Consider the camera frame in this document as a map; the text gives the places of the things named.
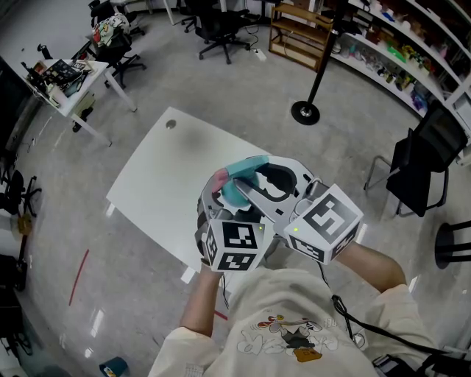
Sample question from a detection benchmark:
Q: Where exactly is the black visitor chair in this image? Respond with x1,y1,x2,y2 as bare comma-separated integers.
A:
363,100,470,219

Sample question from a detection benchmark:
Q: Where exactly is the black office chair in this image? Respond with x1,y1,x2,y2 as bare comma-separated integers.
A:
194,0,261,66
0,169,43,218

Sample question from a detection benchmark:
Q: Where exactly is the person's left forearm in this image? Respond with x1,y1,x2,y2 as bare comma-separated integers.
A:
179,263,226,338

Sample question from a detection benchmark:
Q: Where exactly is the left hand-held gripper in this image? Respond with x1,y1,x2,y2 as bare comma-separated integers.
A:
194,172,267,273

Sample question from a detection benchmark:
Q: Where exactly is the blue cup on floor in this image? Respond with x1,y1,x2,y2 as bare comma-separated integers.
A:
98,356,129,377

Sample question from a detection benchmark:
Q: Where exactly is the black round stool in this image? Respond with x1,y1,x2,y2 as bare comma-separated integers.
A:
433,219,471,270

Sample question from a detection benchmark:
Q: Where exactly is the long red floor tape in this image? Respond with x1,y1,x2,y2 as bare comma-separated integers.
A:
68,248,91,307

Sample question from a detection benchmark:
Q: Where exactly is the person's right forearm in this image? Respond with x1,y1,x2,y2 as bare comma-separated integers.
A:
336,242,408,296

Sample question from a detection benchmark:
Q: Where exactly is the office chair with colourful cloth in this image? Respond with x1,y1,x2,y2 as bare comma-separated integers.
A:
72,0,148,90

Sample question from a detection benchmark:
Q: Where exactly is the black equipment case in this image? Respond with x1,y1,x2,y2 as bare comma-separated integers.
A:
0,253,29,292

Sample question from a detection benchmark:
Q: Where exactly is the white wall shelving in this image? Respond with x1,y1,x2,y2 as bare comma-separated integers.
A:
323,0,471,121

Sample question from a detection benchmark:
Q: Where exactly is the black stanchion post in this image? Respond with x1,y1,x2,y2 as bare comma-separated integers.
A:
291,0,350,127

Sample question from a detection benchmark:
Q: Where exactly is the white cluttered desk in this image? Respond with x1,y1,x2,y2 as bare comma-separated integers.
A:
25,57,138,148

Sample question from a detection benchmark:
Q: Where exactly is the wooden shelf rack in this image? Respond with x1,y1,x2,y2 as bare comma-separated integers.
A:
268,2,334,73

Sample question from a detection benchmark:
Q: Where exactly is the person in white shirt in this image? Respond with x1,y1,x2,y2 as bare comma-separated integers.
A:
149,267,442,377

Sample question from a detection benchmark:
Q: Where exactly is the black waist pack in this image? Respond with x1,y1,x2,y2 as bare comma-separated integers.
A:
371,348,471,377

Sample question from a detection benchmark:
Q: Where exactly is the teal plastic toy body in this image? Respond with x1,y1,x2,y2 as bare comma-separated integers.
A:
219,178,257,208

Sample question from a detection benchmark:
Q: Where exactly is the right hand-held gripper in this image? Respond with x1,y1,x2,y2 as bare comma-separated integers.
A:
233,155,365,265

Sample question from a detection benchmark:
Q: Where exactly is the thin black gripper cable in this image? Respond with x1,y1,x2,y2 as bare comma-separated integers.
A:
219,272,230,309

